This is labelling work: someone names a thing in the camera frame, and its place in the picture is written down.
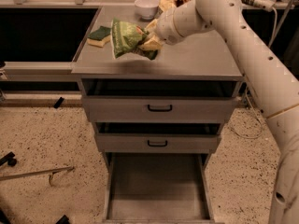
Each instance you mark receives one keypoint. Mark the bottom drawer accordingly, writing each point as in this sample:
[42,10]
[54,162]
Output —
[157,189]

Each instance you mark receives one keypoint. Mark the middle drawer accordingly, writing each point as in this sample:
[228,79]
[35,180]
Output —
[158,137]

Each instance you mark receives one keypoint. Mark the black floor bracket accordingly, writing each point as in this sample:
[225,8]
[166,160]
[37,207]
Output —
[58,103]

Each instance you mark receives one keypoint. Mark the metal rod on floor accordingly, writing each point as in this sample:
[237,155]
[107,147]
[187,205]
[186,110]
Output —
[30,176]

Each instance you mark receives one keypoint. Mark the brown yellow chip bag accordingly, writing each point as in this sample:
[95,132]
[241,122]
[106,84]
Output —
[164,5]

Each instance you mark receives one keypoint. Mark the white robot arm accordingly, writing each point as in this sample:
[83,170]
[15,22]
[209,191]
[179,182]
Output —
[274,88]

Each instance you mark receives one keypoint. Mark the drawer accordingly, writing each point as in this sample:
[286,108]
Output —
[158,137]
[157,189]
[137,100]

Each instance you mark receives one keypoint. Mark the green jalapeno chip bag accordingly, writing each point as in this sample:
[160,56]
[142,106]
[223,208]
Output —
[127,37]

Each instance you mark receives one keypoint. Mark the aluminium frame rail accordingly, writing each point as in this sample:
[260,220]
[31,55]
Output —
[37,71]

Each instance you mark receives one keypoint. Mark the black caster wheel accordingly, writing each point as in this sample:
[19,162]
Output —
[9,159]

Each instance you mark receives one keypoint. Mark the green yellow sponge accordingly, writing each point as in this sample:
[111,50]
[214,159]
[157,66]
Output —
[99,37]

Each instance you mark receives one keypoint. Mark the grey drawer cabinet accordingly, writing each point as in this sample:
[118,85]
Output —
[198,57]

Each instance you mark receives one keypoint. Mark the top drawer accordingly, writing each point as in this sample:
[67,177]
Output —
[137,100]

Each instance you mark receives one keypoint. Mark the white bowl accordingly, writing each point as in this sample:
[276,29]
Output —
[146,9]

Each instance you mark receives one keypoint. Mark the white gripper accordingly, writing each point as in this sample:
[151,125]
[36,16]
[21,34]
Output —
[165,28]

